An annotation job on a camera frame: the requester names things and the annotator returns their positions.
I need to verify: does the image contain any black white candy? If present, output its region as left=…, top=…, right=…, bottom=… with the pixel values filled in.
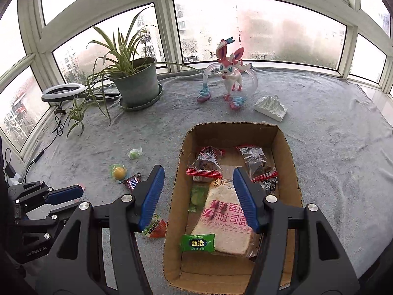
left=262, top=175, right=278, bottom=195

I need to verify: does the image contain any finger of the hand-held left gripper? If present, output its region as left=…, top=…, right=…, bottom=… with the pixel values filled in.
left=8, top=181, right=84, bottom=206
left=14, top=203, right=77, bottom=226

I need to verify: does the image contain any white window frame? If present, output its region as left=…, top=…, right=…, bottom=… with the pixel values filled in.
left=0, top=0, right=393, bottom=157

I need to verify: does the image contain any white mountain ornament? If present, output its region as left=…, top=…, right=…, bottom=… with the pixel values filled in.
left=254, top=95, right=288, bottom=122

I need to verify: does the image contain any green candy packet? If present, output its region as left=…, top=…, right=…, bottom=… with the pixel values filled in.
left=180, top=234, right=216, bottom=253

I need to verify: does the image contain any spider plant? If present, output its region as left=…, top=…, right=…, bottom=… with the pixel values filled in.
left=83, top=6, right=203, bottom=126

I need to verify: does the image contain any pale green candy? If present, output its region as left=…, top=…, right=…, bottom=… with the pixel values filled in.
left=190, top=184, right=209, bottom=212

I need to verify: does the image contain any ring light with black stand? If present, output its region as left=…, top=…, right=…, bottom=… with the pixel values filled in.
left=41, top=82, right=121, bottom=116

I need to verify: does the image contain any colourful jelly pouch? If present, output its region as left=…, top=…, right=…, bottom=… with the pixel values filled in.
left=143, top=213, right=167, bottom=238

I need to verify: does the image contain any brown chocolate bar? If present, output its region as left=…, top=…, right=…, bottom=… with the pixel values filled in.
left=123, top=173, right=142, bottom=191

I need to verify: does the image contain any green plant pot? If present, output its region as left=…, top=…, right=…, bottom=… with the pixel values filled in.
left=110, top=57, right=160, bottom=105

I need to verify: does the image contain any brown cardboard box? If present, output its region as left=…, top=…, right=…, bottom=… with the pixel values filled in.
left=163, top=122, right=303, bottom=292

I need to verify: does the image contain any pink white toy figurine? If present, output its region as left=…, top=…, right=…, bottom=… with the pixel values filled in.
left=198, top=38, right=259, bottom=111

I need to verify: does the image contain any yellow round candy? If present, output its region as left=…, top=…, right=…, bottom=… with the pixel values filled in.
left=110, top=164, right=128, bottom=181

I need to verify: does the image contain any clear red dried fruit packet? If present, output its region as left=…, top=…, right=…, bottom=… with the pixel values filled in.
left=236, top=145, right=278, bottom=182
left=186, top=147, right=225, bottom=181

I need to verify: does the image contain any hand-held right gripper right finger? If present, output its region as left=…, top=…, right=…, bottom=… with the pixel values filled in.
left=232, top=166, right=361, bottom=295

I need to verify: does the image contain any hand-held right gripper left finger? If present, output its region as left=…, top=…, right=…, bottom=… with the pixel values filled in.
left=36, top=165, right=165, bottom=295

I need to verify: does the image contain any black cable with inline controller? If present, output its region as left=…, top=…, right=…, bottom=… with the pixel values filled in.
left=25, top=111, right=66, bottom=179

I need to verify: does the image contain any small spider plant offshoot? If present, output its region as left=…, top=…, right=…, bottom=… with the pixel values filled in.
left=66, top=94, right=93, bottom=139

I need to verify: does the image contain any sliced bread packet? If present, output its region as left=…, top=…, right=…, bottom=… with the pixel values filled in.
left=190, top=166, right=265, bottom=257

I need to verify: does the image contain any green pot saucer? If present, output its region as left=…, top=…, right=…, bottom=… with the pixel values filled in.
left=120, top=83, right=163, bottom=110

